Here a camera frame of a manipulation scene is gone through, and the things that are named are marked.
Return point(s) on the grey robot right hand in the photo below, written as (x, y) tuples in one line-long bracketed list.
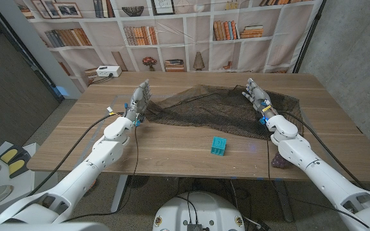
[(259, 97)]

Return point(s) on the black backdrop stand pole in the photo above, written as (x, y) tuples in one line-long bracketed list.
[(311, 35)]

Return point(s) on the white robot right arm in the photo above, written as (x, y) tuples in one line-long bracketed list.
[(316, 173)]

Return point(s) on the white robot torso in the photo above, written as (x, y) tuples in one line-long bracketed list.
[(201, 211)]

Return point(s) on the black mesh netting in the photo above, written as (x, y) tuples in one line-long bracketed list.
[(210, 109)]

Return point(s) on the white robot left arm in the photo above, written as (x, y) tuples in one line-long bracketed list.
[(85, 170)]

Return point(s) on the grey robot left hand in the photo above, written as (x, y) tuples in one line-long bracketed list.
[(137, 104)]

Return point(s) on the teal toy block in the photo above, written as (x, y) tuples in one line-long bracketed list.
[(218, 147)]

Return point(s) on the white table leg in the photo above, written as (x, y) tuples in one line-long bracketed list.
[(119, 194)]

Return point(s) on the printed bookshelf backdrop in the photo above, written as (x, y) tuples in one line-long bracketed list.
[(191, 41)]

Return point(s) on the yellow black foot pedal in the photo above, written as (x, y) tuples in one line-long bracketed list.
[(17, 166), (9, 155)]

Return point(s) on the white platform box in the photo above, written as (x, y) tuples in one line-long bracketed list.
[(24, 189)]

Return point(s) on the purple toy grape bunch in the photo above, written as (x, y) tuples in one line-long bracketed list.
[(278, 163)]

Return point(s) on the black round floor base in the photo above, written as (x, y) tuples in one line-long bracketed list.
[(137, 181)]

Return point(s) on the grey tape outline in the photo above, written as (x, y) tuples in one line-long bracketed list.
[(113, 102)]

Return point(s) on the grey table leg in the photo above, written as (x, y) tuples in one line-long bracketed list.
[(283, 200)]

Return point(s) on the white power strip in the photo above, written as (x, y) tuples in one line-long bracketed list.
[(108, 71)]

